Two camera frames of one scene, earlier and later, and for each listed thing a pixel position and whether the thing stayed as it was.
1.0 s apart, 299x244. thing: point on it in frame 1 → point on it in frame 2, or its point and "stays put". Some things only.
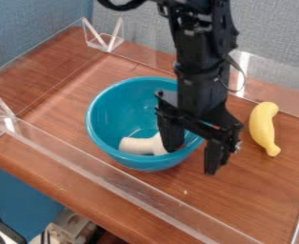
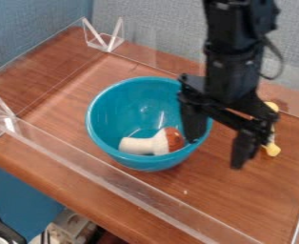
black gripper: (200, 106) → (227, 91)
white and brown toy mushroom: (140, 146) stays put
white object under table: (67, 229) stays put
